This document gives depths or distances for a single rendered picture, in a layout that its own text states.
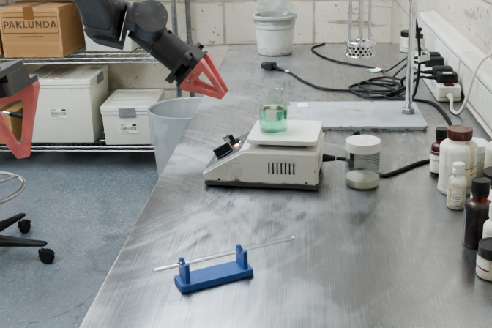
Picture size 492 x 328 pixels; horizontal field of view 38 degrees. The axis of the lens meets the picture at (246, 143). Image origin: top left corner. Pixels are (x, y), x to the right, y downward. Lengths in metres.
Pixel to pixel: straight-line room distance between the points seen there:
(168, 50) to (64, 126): 2.27
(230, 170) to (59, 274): 1.47
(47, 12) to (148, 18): 2.18
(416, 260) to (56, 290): 1.70
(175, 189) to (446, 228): 0.45
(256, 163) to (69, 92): 2.33
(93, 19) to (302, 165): 0.43
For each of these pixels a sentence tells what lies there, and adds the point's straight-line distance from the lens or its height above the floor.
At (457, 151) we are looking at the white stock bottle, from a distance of 1.17.
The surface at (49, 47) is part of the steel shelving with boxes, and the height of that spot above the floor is 0.61.
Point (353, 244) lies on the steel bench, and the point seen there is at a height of 0.75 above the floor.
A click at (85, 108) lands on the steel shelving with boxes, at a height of 0.31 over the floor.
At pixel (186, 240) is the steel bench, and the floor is 0.75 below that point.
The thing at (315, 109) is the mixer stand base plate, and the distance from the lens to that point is 1.63.
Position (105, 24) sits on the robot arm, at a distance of 1.23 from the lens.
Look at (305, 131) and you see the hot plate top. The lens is 1.22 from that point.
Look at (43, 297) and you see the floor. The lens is 2.47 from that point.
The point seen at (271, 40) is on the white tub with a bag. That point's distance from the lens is 2.25.
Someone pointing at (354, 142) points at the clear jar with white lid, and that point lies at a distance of 1.19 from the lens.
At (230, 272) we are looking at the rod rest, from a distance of 0.93.
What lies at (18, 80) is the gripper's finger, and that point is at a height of 1.06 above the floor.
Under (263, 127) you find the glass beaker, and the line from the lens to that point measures 1.20.
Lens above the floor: 1.21
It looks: 19 degrees down
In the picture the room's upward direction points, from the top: 2 degrees counter-clockwise
